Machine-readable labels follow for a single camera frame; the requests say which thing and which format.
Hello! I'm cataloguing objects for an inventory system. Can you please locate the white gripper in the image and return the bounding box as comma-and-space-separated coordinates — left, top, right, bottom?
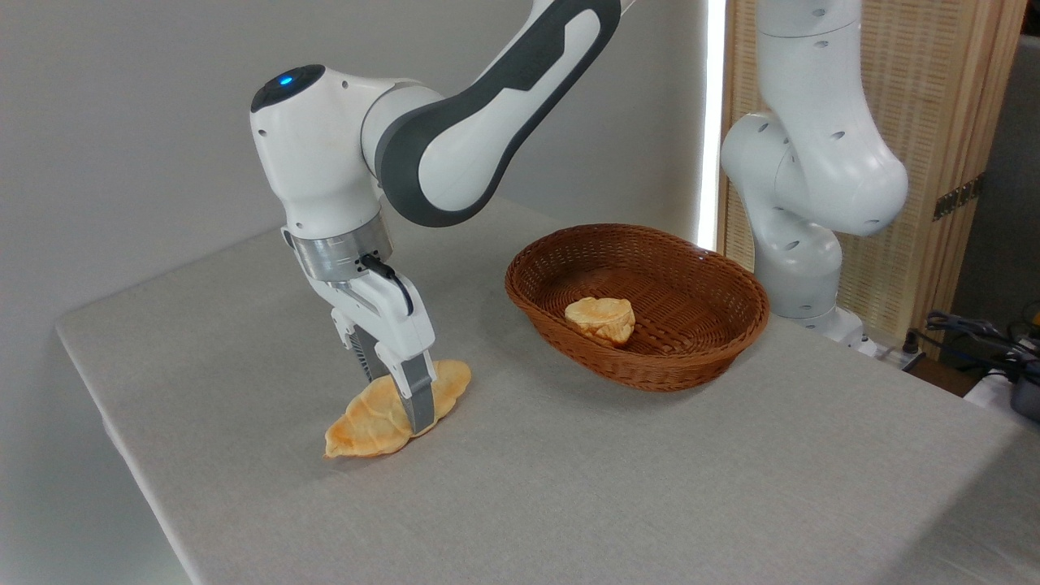
306, 262, 440, 436

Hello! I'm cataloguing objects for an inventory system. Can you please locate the long golden croissant bread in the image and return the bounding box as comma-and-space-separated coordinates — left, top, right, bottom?
324, 359, 473, 460

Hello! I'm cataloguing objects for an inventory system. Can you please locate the small round bread piece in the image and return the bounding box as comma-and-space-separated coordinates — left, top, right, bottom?
565, 297, 637, 349

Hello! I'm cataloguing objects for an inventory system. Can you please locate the brown wicker oval basket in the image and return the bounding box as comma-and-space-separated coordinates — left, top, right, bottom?
505, 223, 771, 393

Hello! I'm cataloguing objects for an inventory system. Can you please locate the grey tablecloth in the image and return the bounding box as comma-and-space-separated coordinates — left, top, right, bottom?
55, 195, 1040, 585

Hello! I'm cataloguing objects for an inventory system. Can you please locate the black metal hinge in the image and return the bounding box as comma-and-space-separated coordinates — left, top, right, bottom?
933, 172, 986, 222

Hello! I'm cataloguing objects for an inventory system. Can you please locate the wooden bamboo screen panel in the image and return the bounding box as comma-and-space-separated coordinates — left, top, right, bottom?
717, 0, 1029, 352

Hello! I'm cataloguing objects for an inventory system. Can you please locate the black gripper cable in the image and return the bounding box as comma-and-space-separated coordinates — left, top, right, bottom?
359, 253, 416, 319

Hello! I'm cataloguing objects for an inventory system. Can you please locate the black cable bundle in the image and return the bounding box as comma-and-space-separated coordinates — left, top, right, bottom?
903, 310, 1040, 383

